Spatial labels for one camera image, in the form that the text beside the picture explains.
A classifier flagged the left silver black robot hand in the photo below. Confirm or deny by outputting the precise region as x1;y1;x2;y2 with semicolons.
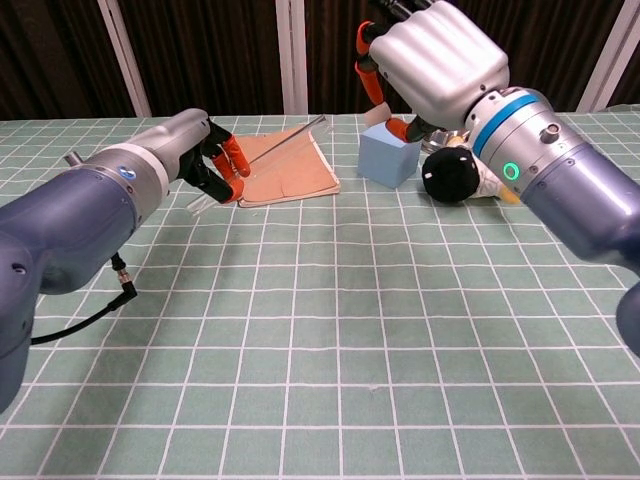
137;108;251;205

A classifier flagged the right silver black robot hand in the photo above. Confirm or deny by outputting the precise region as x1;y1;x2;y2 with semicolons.
353;0;510;144

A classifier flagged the clear glass tube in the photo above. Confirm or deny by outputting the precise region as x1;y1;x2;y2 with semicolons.
187;114;329;217

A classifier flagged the light blue foam cube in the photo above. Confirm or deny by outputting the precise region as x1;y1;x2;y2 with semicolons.
356;123;421;190

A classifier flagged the black white plush doll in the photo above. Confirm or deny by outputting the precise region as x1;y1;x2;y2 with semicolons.
422;144;521;205

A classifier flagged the brown spiral notebook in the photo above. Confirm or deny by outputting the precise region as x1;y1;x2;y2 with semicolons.
219;128;342;209

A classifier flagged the green white grid tablecloth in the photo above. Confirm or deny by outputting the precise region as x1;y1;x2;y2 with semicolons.
0;112;640;480

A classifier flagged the white partition post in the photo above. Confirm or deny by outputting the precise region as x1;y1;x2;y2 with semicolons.
577;0;640;112
97;0;153;119
275;0;309;115

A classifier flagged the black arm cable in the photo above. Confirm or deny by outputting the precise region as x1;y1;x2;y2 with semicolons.
29;252;139;346

